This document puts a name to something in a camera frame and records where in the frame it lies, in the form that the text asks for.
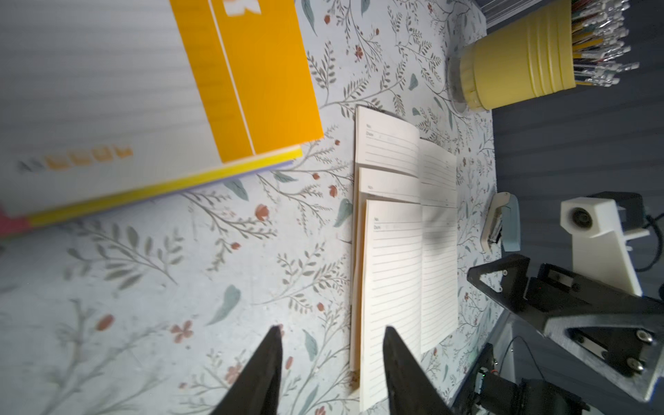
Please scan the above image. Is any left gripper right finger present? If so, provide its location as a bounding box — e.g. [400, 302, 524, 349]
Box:
[382, 326, 453, 415]

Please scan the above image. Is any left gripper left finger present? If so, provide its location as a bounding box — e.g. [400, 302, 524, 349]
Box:
[211, 326, 283, 415]

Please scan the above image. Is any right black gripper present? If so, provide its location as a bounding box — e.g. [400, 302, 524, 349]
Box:
[467, 254, 663, 403]

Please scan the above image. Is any cream lined notebook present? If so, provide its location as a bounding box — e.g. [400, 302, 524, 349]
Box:
[349, 107, 458, 412]

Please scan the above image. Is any white orange cover notebook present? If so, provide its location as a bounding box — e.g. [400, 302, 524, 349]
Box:
[1, 1, 323, 218]

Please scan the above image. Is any light blue phone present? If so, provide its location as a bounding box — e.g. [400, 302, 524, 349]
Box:
[480, 192, 522, 252]

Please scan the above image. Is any yellow pencil cup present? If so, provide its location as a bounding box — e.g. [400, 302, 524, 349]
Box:
[448, 1, 576, 112]

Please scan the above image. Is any bundle of pencils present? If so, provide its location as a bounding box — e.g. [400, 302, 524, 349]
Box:
[571, 0, 640, 87]

